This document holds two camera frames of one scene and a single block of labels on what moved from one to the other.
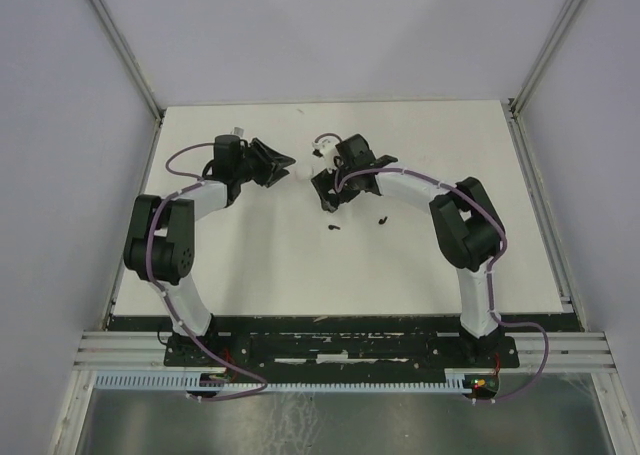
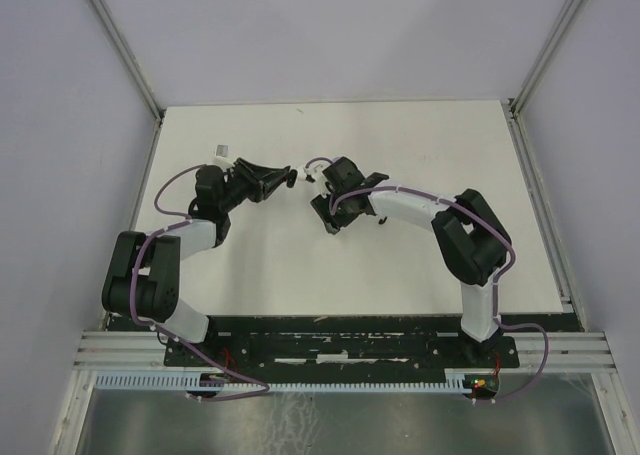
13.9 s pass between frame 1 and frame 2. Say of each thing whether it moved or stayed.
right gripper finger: moved
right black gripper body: moved
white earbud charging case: stayed
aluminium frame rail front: stayed
